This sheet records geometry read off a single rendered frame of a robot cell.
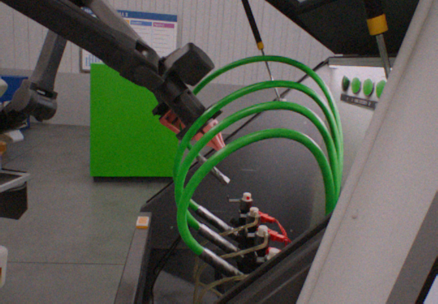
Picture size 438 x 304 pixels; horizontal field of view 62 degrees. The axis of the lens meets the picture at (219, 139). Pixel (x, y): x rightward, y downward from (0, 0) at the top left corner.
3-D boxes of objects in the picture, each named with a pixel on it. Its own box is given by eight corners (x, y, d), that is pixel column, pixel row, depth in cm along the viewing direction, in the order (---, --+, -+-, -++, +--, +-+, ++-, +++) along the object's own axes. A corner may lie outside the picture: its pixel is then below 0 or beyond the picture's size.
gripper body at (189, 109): (218, 111, 71) (193, 82, 71) (180, 143, 74) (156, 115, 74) (223, 107, 78) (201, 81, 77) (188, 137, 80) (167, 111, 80)
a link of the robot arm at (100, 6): (91, 6, 120) (66, -15, 110) (102, -7, 119) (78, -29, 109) (159, 84, 101) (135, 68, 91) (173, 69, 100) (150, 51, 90)
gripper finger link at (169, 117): (208, 131, 88) (191, 102, 92) (189, 127, 82) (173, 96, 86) (189, 147, 91) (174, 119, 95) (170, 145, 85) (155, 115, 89)
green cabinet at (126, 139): (169, 162, 502) (174, 67, 475) (176, 183, 420) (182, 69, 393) (97, 162, 480) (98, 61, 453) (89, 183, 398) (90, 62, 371)
